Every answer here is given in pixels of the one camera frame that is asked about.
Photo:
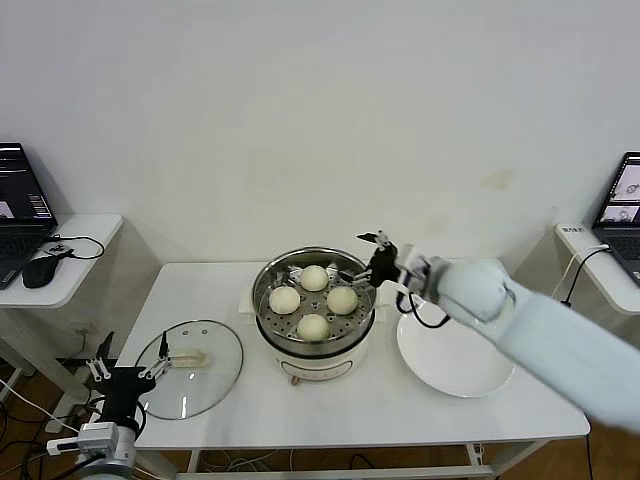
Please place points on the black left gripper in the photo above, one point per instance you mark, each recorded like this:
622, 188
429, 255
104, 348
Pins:
122, 387

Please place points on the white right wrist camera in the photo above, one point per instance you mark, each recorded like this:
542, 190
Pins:
414, 262

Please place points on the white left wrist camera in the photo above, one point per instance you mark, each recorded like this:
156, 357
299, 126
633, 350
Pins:
97, 435

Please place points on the white wall socket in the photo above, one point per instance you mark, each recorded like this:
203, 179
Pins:
85, 329

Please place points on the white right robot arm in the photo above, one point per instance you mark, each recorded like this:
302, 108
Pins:
550, 325

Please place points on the white side table rounded corner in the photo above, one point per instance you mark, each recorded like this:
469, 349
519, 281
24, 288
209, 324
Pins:
85, 250

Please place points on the cream electric cooker base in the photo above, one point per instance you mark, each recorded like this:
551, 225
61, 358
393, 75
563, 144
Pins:
320, 367

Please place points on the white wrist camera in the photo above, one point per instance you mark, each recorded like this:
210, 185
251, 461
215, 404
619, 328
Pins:
414, 262
97, 435

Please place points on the white floor power strip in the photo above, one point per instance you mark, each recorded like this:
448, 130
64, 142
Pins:
65, 424

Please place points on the black laptop with pink windows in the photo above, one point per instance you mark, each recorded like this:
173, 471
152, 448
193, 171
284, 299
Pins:
20, 200

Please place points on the white printed label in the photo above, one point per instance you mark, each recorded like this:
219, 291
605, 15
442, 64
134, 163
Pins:
572, 230

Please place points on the white round plate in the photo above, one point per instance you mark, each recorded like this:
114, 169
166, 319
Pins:
450, 365

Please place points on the white steamed baozi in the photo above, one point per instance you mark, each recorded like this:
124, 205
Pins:
314, 277
313, 327
285, 300
342, 300

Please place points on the round glass pot lid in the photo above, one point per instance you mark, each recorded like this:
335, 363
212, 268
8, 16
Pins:
215, 380

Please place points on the white side table with label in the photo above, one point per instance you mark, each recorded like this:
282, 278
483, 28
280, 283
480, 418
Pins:
595, 280

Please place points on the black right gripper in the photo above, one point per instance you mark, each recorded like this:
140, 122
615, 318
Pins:
384, 265

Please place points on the black computer mouse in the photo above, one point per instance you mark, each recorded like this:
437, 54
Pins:
40, 272

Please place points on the stainless steel steamer pot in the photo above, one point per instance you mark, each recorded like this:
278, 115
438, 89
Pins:
320, 347

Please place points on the white main table frame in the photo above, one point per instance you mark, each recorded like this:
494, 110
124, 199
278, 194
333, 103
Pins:
350, 472

